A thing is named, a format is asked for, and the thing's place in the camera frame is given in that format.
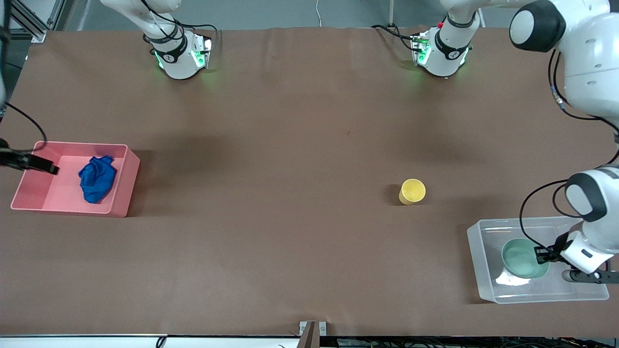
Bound black base cable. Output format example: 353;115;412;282
371;23;417;51

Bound metal table bracket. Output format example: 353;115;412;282
299;321;327;348

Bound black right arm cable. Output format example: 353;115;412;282
0;101;48;154

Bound yellow cup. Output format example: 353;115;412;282
398;178;427;205

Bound pink plastic bin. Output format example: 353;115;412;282
11;141;141;218

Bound brown table cover sheet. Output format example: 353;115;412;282
0;27;619;337

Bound blue glove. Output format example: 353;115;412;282
78;155;118;204

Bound green bowl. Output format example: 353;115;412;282
501;238;551;280

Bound aluminium frame profile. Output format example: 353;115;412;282
10;0;74;43

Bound black cable with connector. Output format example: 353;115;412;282
548;48;619;143

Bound clear plastic box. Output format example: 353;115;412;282
467;216;610;305

